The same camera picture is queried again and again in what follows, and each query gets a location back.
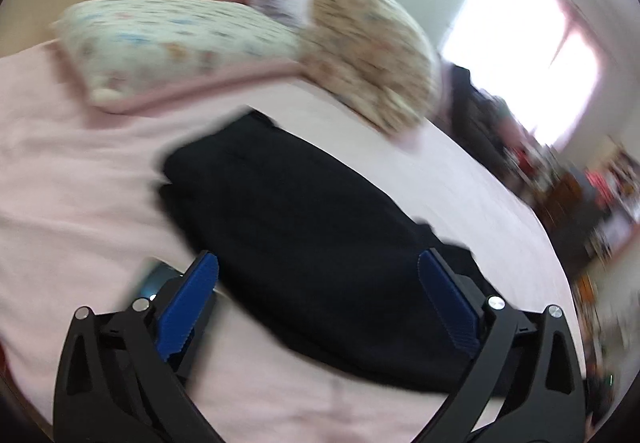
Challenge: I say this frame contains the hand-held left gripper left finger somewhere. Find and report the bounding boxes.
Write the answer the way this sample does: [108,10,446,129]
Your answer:
[52,250,226,443]

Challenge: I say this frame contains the bright window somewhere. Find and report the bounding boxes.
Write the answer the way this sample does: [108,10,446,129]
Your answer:
[440,0,601,144]

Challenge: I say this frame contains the bear-print pillow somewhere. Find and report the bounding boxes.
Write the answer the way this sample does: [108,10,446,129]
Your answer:
[52,0,308,114]

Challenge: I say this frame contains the beige floral pillow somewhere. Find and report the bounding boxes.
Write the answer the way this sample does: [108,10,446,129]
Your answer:
[300,0,441,139]

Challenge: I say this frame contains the pink fleece blanket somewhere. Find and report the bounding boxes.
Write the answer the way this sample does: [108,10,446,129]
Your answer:
[0,40,576,443]

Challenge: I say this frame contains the dark cabinet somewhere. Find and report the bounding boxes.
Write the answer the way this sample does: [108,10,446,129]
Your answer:
[560,173,618,264]

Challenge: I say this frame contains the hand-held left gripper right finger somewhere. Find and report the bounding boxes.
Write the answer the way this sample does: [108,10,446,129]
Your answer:
[416,248,588,443]

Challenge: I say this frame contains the black pants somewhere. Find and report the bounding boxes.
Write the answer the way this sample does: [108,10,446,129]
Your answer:
[159,108,506,394]

